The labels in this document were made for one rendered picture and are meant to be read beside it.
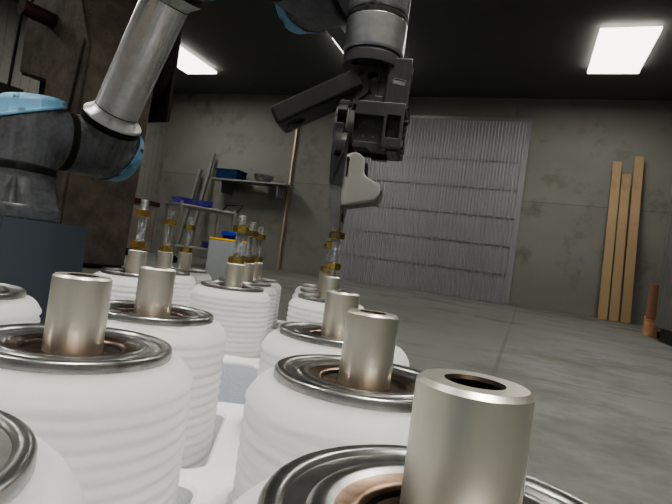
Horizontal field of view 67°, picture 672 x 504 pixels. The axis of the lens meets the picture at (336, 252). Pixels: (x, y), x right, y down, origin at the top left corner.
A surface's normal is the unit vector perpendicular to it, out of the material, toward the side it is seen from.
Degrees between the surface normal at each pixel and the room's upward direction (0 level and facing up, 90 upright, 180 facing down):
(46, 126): 88
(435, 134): 90
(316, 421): 58
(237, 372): 90
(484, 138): 90
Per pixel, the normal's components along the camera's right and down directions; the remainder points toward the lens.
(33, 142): 0.71, 0.08
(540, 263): -0.34, -0.07
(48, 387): 0.33, -0.71
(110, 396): 0.63, -0.47
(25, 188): 0.65, -0.23
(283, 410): -0.49, -0.62
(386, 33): 0.33, 0.03
